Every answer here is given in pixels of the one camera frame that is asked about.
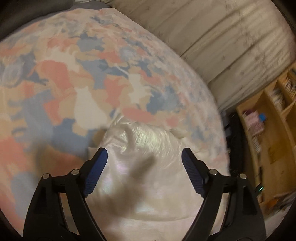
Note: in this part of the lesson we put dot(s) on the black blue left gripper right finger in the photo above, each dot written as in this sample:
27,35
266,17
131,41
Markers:
230,210

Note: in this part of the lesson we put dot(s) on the pink drawer box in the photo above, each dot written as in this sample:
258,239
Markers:
254,124

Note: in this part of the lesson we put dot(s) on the blue small box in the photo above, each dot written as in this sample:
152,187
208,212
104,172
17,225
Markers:
262,117

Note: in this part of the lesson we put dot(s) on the white shiny puffer jacket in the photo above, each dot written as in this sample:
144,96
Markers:
144,192

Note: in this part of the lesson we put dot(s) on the pastel patterned bed cover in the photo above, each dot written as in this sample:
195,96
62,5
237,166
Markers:
66,78

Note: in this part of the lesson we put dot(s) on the wooden shelf unit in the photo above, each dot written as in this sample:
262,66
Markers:
273,151

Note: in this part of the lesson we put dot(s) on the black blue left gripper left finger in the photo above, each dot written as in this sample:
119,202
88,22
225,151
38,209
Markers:
45,219

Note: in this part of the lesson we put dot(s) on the dark grey pillow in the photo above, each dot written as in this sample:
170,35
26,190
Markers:
14,14

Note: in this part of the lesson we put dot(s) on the beige patterned curtain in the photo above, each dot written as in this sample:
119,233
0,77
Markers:
237,47

